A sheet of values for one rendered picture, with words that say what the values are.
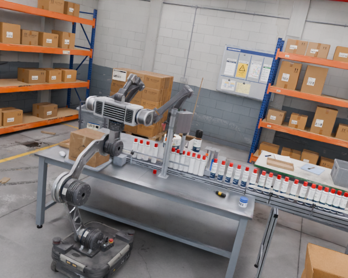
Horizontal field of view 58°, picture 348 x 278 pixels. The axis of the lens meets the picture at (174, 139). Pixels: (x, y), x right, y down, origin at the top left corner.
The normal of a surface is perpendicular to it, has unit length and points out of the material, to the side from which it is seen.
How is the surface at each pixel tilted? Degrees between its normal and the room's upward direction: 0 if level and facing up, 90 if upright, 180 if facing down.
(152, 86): 91
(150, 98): 91
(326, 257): 35
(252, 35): 90
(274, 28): 90
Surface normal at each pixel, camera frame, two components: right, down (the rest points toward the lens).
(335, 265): -0.06, -0.61
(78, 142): -0.37, 0.20
